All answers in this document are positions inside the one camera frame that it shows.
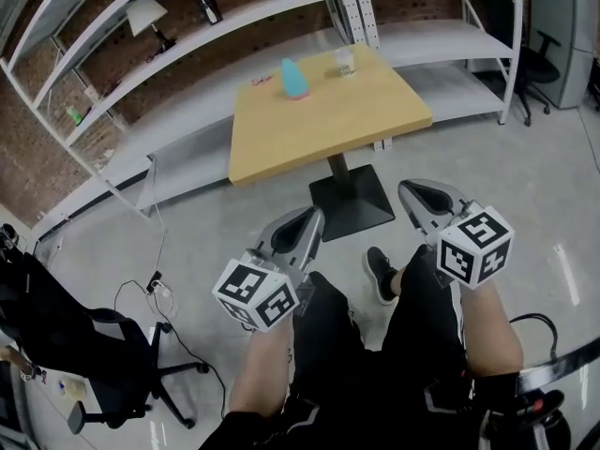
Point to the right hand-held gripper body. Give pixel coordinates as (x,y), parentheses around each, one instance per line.
(473,251)

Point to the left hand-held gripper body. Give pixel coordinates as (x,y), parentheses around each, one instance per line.
(253,293)

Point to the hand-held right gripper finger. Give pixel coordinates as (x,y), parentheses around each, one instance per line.
(445,195)
(417,214)

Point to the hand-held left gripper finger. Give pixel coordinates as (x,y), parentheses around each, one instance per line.
(309,242)
(281,232)

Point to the light blue plastic bottle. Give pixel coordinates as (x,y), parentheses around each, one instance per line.
(294,80)

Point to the clear plastic cup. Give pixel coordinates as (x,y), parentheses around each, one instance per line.
(345,64)

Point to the person's left forearm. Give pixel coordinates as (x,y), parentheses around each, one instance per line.
(262,368)

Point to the person's right forearm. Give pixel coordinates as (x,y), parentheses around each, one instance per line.
(492,335)

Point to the small pink blue object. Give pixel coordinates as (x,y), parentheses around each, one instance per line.
(262,81)

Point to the green plastic bottle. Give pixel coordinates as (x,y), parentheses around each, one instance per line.
(74,115)

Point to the person's black shoe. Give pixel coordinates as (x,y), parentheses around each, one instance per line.
(380,274)

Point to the white power strip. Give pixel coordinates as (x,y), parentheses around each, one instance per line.
(163,291)

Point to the person's black clothing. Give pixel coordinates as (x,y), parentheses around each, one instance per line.
(328,345)

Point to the black plug adapter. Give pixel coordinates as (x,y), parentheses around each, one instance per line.
(154,281)

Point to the wide white metal shelf unit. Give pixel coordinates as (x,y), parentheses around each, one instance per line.
(197,124)

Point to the black chest-mounted device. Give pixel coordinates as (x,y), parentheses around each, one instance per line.
(558,367)

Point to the narrow white metal shelf unit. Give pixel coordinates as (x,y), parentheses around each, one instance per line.
(436,40)

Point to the black office chair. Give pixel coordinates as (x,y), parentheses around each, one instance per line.
(539,70)
(94,345)

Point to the white refrigerator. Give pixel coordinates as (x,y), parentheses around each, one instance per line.
(562,40)

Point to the white shade table lamp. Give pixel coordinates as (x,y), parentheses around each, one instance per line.
(145,14)

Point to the black table pedestal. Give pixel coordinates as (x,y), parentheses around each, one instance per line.
(351,204)

